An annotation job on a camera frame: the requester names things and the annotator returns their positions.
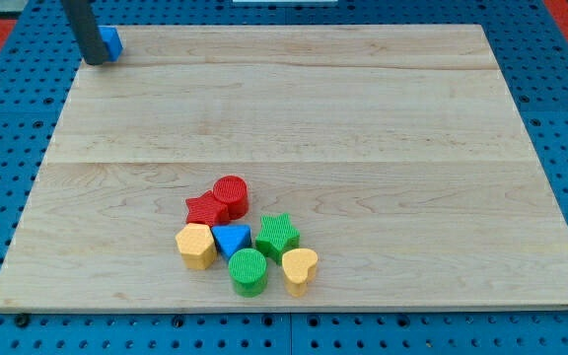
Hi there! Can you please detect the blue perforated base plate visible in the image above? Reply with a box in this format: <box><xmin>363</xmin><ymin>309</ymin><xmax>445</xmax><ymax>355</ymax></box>
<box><xmin>0</xmin><ymin>0</ymin><xmax>568</xmax><ymax>354</ymax></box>

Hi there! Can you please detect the green cylinder block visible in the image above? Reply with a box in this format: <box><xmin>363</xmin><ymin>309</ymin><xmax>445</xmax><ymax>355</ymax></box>
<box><xmin>228</xmin><ymin>248</ymin><xmax>268</xmax><ymax>298</ymax></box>

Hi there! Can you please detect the yellow pentagon block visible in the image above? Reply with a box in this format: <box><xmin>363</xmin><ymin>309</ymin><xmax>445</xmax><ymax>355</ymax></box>
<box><xmin>176</xmin><ymin>223</ymin><xmax>217</xmax><ymax>270</ymax></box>

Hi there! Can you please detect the green star block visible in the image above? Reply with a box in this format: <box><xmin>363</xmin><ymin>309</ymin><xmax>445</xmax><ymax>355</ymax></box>
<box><xmin>255</xmin><ymin>213</ymin><xmax>300</xmax><ymax>265</ymax></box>

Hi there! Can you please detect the blue cube block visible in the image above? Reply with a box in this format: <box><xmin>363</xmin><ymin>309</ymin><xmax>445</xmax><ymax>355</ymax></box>
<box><xmin>99</xmin><ymin>26</ymin><xmax>123</xmax><ymax>62</ymax></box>

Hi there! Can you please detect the red star block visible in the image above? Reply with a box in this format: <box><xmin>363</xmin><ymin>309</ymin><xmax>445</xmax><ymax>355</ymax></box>
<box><xmin>185</xmin><ymin>190</ymin><xmax>231</xmax><ymax>227</ymax></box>

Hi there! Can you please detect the red cylinder block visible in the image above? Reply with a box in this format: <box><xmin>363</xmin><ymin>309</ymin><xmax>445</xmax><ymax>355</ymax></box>
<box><xmin>212</xmin><ymin>176</ymin><xmax>249</xmax><ymax>220</ymax></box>

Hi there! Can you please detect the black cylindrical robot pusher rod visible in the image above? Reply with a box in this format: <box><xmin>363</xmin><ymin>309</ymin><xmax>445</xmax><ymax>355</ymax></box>
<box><xmin>61</xmin><ymin>0</ymin><xmax>108</xmax><ymax>65</ymax></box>

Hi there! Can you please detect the yellow heart block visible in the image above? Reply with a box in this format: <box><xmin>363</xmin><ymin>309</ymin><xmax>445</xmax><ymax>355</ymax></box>
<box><xmin>281</xmin><ymin>248</ymin><xmax>319</xmax><ymax>297</ymax></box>

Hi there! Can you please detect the blue triangle block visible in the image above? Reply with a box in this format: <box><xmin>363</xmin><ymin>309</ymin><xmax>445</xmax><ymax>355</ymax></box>
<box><xmin>211</xmin><ymin>225</ymin><xmax>252</xmax><ymax>261</ymax></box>

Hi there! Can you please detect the light wooden board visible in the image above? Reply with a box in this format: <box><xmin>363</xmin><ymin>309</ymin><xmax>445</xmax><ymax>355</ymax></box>
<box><xmin>0</xmin><ymin>25</ymin><xmax>568</xmax><ymax>314</ymax></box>

